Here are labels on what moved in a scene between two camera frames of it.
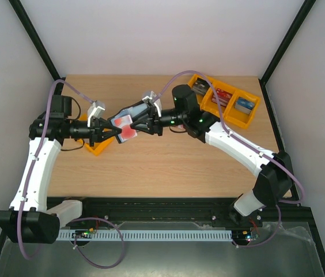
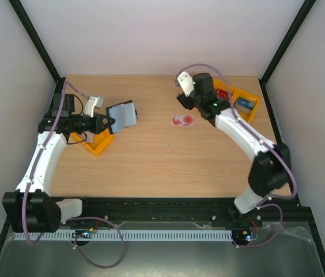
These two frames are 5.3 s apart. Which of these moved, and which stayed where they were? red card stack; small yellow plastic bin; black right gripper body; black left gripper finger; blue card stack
Moved: black left gripper finger; black right gripper body
Stayed: red card stack; small yellow plastic bin; blue card stack
